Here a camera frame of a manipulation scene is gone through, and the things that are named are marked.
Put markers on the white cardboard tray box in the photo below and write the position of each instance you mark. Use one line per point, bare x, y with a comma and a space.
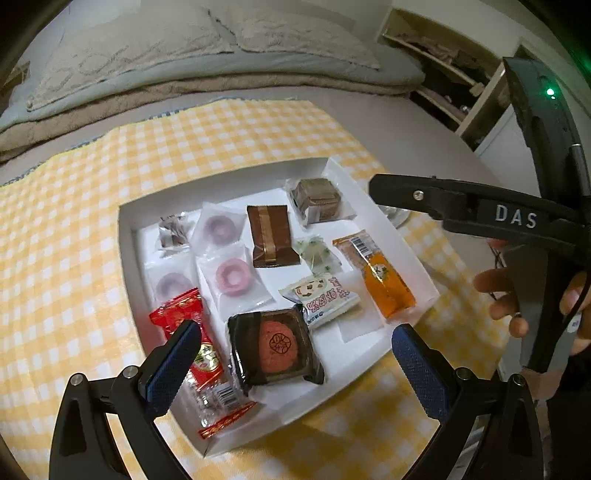
360, 330

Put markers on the brown gold-striped packet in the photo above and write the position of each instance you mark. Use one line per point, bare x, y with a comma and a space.
270, 235

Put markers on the white cartoon snack packet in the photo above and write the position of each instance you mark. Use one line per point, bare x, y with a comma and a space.
318, 295

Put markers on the silver foil wrapper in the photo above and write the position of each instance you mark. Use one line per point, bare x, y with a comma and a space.
395, 215

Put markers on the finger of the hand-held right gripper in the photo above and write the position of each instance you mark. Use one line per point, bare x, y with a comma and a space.
415, 194

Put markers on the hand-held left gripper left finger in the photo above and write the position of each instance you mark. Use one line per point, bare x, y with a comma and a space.
173, 369

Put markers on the gold brown cake packet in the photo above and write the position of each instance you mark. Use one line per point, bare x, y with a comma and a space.
318, 196

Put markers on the green white candy packet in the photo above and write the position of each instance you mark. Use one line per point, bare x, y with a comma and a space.
316, 253

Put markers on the pink donut packet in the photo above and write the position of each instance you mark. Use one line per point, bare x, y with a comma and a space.
235, 277

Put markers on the grey-blue blanket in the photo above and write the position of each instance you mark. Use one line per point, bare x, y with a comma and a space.
323, 76

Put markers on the person's right hand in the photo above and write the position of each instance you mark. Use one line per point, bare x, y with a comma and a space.
503, 295

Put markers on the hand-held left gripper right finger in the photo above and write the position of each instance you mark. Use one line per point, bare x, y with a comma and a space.
418, 369

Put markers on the beige quilted pillow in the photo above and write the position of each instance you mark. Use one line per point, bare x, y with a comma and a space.
115, 60
300, 37

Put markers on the red snack packet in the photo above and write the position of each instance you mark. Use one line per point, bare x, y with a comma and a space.
210, 360

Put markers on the orange snack packet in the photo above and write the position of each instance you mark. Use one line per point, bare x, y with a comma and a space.
381, 281

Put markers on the dark mooncake packet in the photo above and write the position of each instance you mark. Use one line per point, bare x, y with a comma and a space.
272, 348

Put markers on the small dark candy packet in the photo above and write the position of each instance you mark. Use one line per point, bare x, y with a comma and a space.
173, 230

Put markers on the yellow checked mat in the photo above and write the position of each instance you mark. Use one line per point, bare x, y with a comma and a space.
69, 230

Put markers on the beige folded quilt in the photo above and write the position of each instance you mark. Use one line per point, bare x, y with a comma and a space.
138, 92

